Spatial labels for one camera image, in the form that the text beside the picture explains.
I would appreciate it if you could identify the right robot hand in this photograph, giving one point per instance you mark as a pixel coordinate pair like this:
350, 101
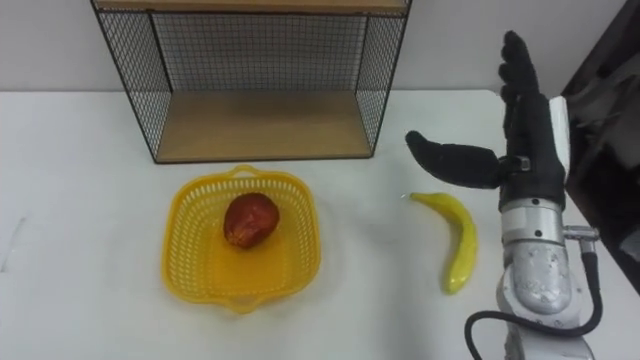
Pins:
532, 150

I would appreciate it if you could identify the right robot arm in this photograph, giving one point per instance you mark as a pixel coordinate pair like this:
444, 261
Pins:
537, 270

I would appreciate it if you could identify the yellow banana soft toy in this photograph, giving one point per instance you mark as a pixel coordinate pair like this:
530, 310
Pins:
462, 250

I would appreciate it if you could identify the red apple soft toy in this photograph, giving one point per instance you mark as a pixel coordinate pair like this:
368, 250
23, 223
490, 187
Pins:
250, 220

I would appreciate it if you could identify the yellow plastic basket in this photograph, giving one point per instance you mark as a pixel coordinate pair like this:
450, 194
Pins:
200, 270

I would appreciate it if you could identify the white desk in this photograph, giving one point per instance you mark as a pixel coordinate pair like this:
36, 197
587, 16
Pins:
75, 200

